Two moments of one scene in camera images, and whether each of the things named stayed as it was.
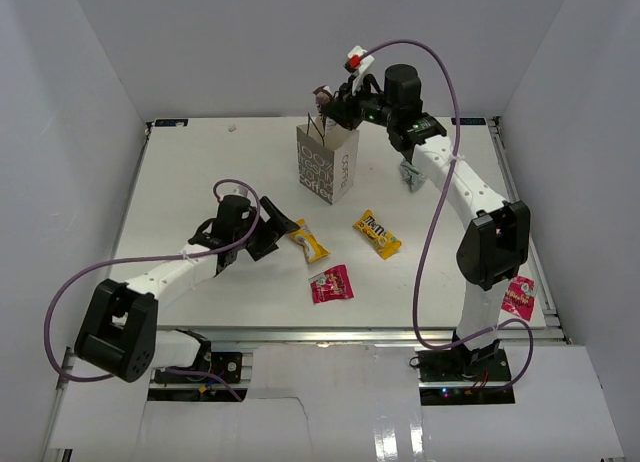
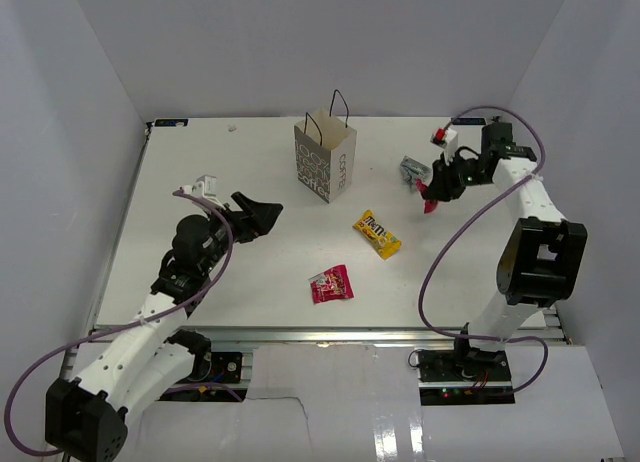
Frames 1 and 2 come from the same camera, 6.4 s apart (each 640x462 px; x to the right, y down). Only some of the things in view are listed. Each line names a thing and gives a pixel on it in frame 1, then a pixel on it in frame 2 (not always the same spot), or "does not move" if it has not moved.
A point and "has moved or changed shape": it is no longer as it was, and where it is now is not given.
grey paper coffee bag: (327, 158) does not move
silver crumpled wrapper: (412, 177) does not move
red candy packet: (332, 284) does not move
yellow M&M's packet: (385, 241) does not move
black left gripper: (270, 234) -> (264, 214)
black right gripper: (345, 108) -> (442, 186)
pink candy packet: (519, 297) has moved or changed shape
